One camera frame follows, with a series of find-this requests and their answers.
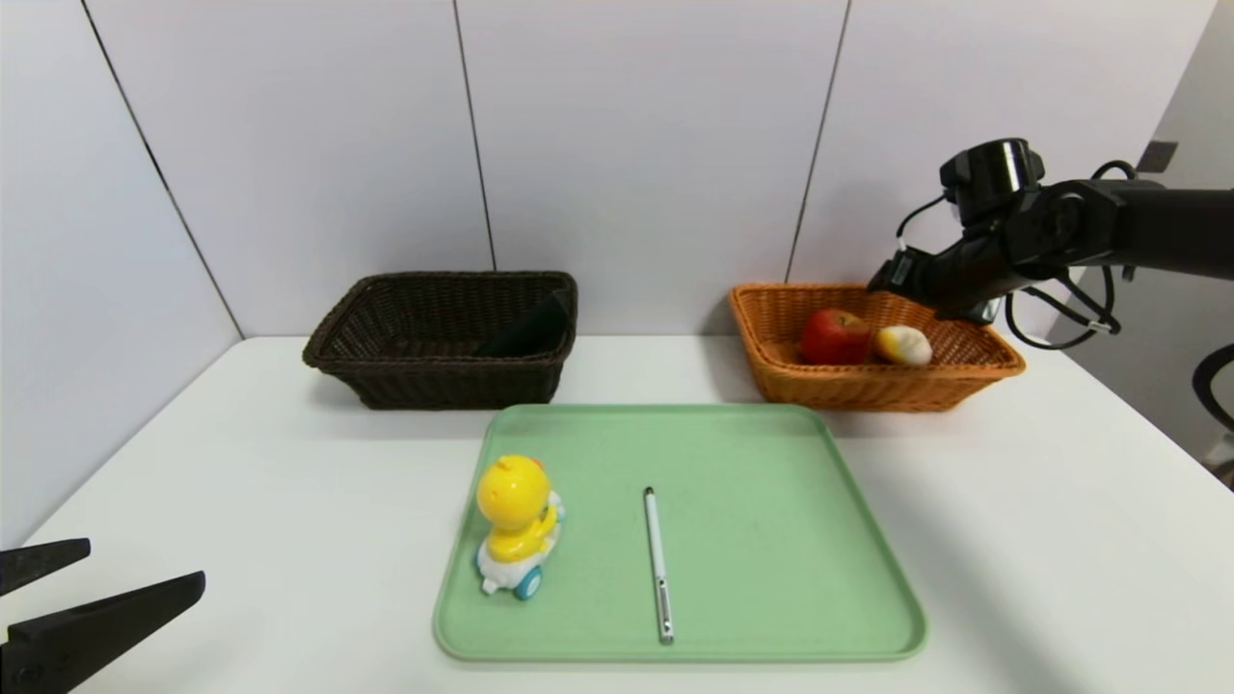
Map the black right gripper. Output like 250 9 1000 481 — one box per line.
867 237 993 312

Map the white orange toy bun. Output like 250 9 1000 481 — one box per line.
874 325 933 367

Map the red apple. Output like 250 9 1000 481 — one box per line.
800 308 873 366

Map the black glasses case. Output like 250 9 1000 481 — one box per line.
479 289 572 360

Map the orange wicker basket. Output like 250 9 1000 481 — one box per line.
728 282 1026 414

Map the dark brown wicker basket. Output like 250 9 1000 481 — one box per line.
303 271 579 411

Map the grey partition panel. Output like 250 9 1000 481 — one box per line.
1046 0 1234 483

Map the light green plastic tray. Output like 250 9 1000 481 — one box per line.
433 403 928 664

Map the white pen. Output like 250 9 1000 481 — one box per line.
643 487 676 644

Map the yellow duck toy car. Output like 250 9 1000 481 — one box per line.
476 454 566 601

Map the black cable with white plug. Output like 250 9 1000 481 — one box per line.
895 193 955 259

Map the black looped wrist cable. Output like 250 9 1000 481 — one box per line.
1003 159 1140 351

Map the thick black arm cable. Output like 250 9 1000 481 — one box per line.
1193 345 1234 435

